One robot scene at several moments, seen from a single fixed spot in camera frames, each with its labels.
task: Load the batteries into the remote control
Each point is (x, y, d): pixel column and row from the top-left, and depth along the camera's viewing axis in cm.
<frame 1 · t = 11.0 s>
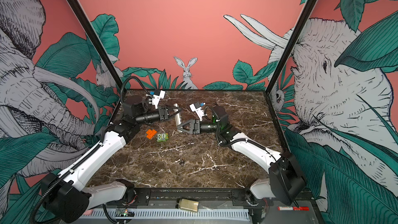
left hand: (178, 110, 67), fingers open
right hand: (178, 130, 66), fingers open
orange toy brick: (151, 133, 97), point 2 cm above the table
black AAA battery: (182, 162, 87), on the table

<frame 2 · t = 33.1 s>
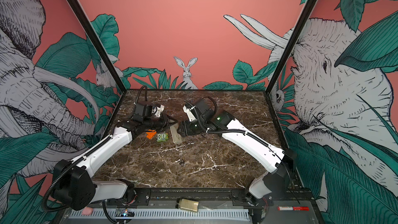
left hand: (177, 119, 77), fingers closed
right hand: (178, 130, 68), fingers open
white remote control: (176, 137, 75), point 21 cm above the table
the other named things where they were.

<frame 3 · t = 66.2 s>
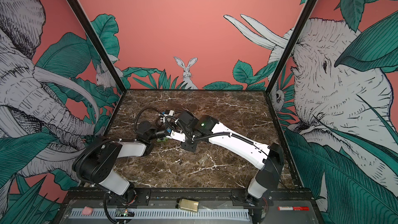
left hand: (185, 128, 74), fingers closed
right hand: (182, 141, 71), fingers closed
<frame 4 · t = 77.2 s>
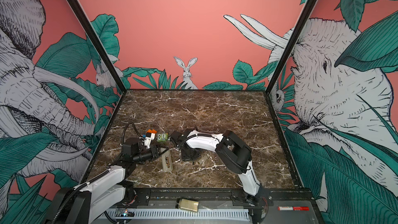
left hand: (167, 147, 81), fingers closed
right hand: (188, 159, 86), fingers closed
